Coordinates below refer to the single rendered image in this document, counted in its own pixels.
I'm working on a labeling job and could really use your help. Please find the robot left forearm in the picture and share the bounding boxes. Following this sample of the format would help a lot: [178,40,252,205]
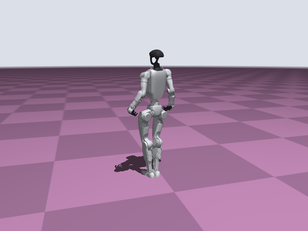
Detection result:
[128,91,142,114]

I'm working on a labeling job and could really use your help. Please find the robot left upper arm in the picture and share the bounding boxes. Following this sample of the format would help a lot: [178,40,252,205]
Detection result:
[140,71,150,99]

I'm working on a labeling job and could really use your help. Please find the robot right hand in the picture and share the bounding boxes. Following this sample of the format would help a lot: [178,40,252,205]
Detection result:
[163,106,172,111]

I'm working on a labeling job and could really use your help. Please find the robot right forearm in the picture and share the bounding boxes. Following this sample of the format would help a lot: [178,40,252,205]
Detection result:
[168,93,175,109]

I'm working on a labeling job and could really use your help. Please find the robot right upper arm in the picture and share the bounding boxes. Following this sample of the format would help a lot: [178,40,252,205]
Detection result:
[165,69,175,94]

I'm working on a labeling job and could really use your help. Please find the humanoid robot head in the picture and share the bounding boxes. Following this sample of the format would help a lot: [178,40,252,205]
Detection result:
[149,50,164,71]

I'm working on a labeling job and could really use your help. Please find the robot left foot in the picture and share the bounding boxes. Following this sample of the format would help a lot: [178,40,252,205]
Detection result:
[141,169,155,178]

